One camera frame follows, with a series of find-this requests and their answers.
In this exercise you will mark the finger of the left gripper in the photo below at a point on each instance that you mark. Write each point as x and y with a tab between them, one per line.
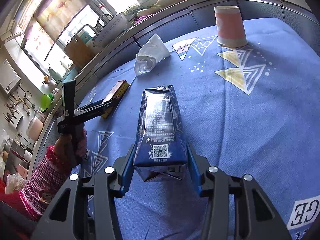
95	109

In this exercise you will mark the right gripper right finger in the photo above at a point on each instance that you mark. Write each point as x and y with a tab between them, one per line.
255	215

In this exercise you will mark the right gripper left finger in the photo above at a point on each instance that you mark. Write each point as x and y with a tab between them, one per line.
84	208

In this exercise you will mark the red yellow cardboard box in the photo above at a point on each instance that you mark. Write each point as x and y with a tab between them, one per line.
115	95

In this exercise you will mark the dark blue milk carton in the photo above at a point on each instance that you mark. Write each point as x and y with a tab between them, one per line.
160	147

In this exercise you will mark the white tissue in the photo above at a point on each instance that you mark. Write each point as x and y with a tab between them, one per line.
150	54

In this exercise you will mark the pink paper cup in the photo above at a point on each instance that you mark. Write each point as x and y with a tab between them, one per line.
230	27

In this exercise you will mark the person left hand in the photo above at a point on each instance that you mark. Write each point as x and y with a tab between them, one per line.
67	148

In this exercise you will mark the wooden cutting board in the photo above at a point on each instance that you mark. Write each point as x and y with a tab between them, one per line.
78	52

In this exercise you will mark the red checkered sleeve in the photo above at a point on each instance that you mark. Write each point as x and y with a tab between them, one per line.
37	193

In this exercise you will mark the chrome sink faucet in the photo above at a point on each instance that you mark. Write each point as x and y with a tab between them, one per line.
97	28

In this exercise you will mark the white patterned basin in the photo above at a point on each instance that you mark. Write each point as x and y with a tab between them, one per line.
109	32

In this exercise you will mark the blue printed tablecloth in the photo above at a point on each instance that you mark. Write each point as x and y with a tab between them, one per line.
251	110

